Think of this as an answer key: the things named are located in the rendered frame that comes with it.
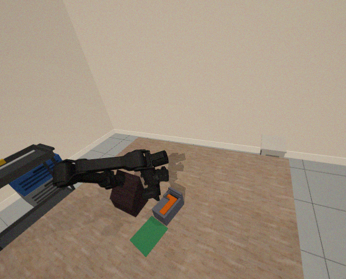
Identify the orange l-shaped block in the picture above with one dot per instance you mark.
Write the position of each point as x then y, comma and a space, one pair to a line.
169, 204

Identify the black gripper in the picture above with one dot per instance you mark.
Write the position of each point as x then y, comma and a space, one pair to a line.
153, 190

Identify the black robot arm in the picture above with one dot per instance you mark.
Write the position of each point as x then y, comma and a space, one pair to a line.
65, 173

